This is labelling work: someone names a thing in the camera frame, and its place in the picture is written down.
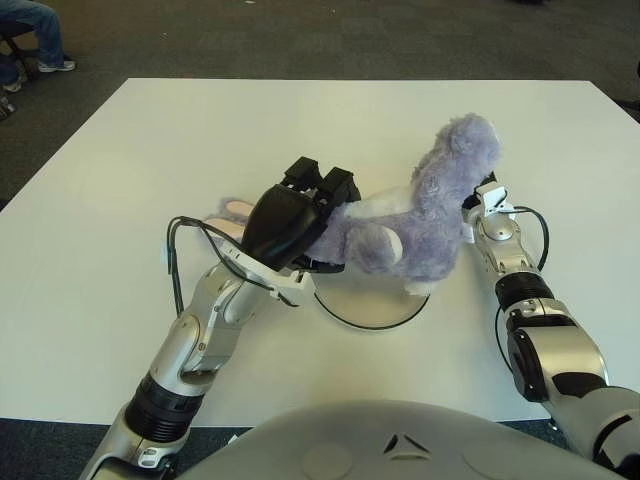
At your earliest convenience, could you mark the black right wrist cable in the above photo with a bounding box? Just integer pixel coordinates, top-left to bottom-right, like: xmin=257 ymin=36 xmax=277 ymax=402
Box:
xmin=512 ymin=204 xmax=551 ymax=275

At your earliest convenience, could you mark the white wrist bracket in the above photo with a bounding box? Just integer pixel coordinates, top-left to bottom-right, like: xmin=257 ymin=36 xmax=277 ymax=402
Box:
xmin=473 ymin=183 xmax=516 ymax=217
xmin=217 ymin=244 xmax=314 ymax=307

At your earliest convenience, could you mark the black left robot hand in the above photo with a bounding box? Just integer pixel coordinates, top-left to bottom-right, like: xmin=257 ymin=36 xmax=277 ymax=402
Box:
xmin=239 ymin=156 xmax=362 ymax=274

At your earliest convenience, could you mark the purple plush bunny doll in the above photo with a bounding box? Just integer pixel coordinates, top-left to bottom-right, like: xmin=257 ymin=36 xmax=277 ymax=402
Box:
xmin=202 ymin=113 xmax=503 ymax=296

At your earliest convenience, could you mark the seated person in jeans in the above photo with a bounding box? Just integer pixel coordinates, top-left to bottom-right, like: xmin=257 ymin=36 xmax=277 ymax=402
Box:
xmin=0 ymin=0 xmax=77 ymax=94

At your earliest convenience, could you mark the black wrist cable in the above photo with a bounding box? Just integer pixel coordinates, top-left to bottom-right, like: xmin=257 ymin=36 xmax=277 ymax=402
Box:
xmin=158 ymin=214 xmax=296 ymax=319
xmin=512 ymin=204 xmax=551 ymax=275

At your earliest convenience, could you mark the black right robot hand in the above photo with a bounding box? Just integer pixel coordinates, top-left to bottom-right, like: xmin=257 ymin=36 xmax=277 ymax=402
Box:
xmin=460 ymin=171 xmax=497 ymax=211

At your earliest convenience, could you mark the dark chair under seated person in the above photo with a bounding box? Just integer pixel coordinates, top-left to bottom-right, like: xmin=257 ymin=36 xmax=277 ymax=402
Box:
xmin=0 ymin=24 xmax=44 ymax=76

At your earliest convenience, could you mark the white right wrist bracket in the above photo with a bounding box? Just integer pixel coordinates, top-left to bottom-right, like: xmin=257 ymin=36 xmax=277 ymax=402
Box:
xmin=473 ymin=183 xmax=516 ymax=217

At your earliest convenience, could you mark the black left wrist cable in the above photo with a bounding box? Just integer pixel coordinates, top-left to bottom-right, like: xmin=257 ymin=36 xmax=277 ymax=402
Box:
xmin=158 ymin=214 xmax=296 ymax=319

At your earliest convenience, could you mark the white plate with black rim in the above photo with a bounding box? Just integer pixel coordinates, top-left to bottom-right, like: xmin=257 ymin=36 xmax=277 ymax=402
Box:
xmin=313 ymin=279 xmax=431 ymax=333

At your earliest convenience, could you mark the grey robot torso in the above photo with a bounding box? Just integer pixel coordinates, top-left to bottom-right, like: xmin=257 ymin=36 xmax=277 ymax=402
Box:
xmin=174 ymin=397 xmax=621 ymax=480

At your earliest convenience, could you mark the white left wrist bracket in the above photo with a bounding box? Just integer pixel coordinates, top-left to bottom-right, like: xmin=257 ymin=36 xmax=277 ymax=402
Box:
xmin=217 ymin=244 xmax=314 ymax=307

